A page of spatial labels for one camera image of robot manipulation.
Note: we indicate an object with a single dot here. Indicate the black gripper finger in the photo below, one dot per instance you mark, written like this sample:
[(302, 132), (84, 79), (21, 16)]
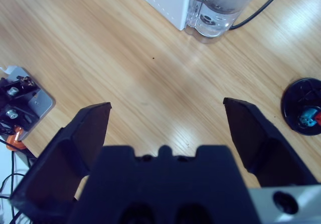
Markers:
[(263, 146), (62, 158)]

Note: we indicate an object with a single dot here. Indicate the white capsule coffee machine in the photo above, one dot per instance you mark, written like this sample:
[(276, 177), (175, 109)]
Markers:
[(168, 0)]

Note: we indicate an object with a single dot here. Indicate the blue coffee capsule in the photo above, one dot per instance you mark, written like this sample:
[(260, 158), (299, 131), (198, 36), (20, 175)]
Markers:
[(307, 118)]

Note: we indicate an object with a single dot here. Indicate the red coffee capsule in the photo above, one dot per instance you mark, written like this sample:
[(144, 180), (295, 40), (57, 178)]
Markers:
[(318, 119)]

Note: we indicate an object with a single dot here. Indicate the orange plug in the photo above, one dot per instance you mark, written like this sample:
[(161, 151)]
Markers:
[(15, 139)]

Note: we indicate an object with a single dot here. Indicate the black capsule holder with rods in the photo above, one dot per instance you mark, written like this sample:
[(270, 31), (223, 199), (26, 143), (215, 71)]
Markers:
[(293, 101)]

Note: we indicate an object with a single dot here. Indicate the clear water tank dark lid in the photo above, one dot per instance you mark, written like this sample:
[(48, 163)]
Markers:
[(218, 10)]

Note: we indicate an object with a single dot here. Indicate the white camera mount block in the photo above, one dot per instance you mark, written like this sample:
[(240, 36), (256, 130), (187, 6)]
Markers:
[(37, 101)]

